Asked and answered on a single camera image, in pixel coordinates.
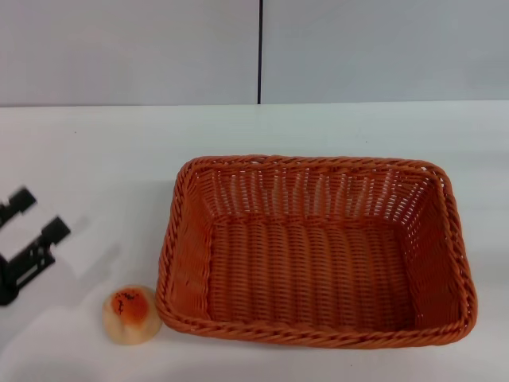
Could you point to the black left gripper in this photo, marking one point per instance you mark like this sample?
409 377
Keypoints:
20 278

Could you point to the round bun with orange top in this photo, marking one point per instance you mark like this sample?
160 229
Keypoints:
131 318

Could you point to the orange woven plastic basket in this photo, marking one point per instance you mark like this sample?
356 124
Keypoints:
310 270

